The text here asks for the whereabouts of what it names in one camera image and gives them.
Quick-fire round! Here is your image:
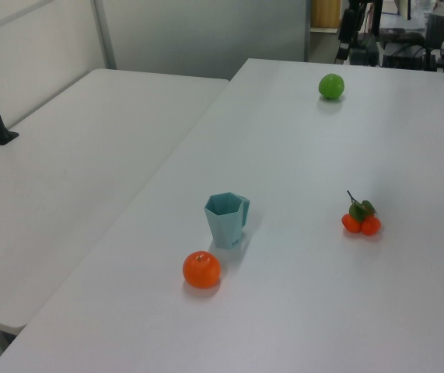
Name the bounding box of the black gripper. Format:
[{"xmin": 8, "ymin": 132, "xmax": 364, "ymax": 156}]
[{"xmin": 334, "ymin": 5, "xmax": 362, "ymax": 65}]

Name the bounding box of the teal hexagonal plastic mug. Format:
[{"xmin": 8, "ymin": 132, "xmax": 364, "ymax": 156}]
[{"xmin": 204, "ymin": 191, "xmax": 251, "ymax": 249}]

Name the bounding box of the black equipment box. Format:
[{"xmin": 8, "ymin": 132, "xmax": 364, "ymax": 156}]
[{"xmin": 348, "ymin": 33, "xmax": 382, "ymax": 67}]

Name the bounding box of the green toy apple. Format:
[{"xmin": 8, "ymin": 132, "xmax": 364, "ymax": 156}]
[{"xmin": 318, "ymin": 73, "xmax": 346, "ymax": 100}]

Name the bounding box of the wooden board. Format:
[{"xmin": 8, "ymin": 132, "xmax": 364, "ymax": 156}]
[{"xmin": 309, "ymin": 0, "xmax": 342, "ymax": 29}]

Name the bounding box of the black background stand pole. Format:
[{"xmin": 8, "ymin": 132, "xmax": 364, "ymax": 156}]
[{"xmin": 369, "ymin": 0, "xmax": 385, "ymax": 47}]

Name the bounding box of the dark monitor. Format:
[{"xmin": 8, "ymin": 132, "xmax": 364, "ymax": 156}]
[{"xmin": 425, "ymin": 12, "xmax": 444, "ymax": 51}]

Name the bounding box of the small oranges cluster with leaves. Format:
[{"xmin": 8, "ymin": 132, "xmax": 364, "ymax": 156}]
[{"xmin": 341, "ymin": 190, "xmax": 383, "ymax": 237}]

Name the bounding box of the large orange toy fruit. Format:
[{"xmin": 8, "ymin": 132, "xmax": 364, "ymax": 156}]
[{"xmin": 182, "ymin": 250, "xmax": 222, "ymax": 289}]

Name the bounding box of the aluminium partition corner post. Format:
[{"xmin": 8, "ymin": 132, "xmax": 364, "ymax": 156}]
[{"xmin": 91, "ymin": 0, "xmax": 118, "ymax": 71}]

